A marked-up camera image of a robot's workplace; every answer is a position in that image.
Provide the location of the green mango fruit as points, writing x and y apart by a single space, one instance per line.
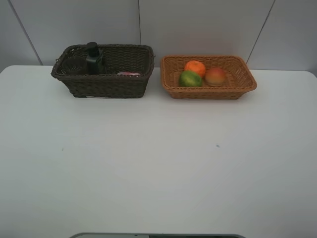
190 79

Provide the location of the light brown wicker basket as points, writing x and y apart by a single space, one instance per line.
238 78

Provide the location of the pink spray bottle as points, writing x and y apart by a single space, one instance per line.
128 73

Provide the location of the translucent pink plastic cup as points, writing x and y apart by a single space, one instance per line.
75 66

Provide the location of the dark brown wicker basket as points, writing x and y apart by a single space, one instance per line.
117 58

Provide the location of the dark green pump bottle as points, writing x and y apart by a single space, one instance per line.
95 59

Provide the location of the red yellow peach fruit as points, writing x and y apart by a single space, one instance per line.
215 77

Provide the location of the orange tangerine fruit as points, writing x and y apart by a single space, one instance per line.
196 66

